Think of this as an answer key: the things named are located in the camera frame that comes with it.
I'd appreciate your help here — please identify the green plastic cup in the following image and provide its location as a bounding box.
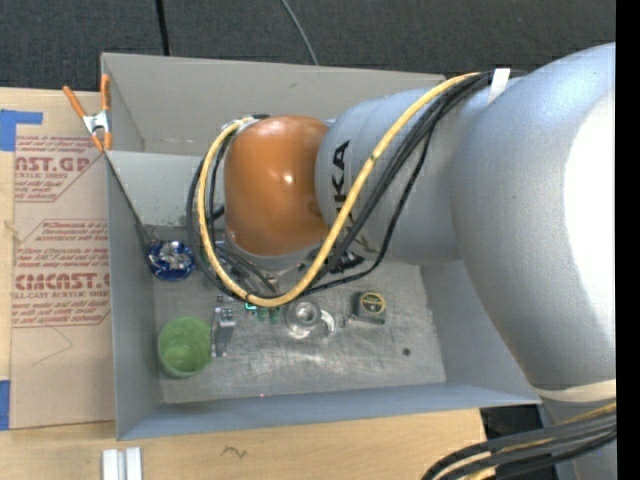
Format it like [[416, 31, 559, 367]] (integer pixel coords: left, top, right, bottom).
[[156, 315, 214, 380]]

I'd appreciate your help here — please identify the clear glass stopper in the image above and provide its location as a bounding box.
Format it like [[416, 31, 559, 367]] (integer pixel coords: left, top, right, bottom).
[[285, 299, 347, 341]]

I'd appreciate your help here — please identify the brown cardboard board red print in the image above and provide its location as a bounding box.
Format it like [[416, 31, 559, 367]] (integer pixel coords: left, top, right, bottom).
[[0, 86, 117, 431]]

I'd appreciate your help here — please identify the black and yellow tape measure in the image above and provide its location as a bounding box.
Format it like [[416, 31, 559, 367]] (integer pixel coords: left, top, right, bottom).
[[346, 291, 388, 326]]

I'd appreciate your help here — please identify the blue and silver ball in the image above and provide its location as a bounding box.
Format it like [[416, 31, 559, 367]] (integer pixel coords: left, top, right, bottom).
[[145, 239, 198, 283]]

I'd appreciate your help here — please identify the black cylinder on white bracket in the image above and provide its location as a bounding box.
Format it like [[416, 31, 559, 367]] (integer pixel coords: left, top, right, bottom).
[[327, 250, 369, 276]]

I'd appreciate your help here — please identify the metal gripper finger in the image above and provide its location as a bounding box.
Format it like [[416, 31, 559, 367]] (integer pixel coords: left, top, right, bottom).
[[211, 306, 237, 359]]

